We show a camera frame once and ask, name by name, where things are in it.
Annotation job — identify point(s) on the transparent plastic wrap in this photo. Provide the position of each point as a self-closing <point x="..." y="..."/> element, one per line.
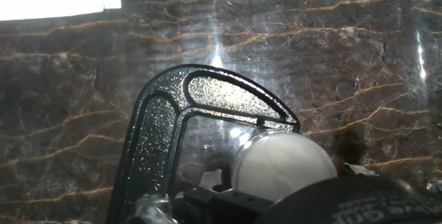
<point x="150" y="212"/>
<point x="435" y="185"/>

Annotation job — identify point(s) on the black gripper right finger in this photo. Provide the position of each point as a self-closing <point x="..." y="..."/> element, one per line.
<point x="359" y="169"/>

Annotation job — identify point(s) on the dark brown marble pattern mat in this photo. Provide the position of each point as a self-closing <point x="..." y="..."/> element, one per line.
<point x="345" y="61"/>

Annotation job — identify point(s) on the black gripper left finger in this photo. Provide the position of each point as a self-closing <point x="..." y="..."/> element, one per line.
<point x="221" y="206"/>

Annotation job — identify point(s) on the black C-clamp with steel screw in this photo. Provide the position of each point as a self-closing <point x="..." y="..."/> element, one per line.
<point x="152" y="141"/>

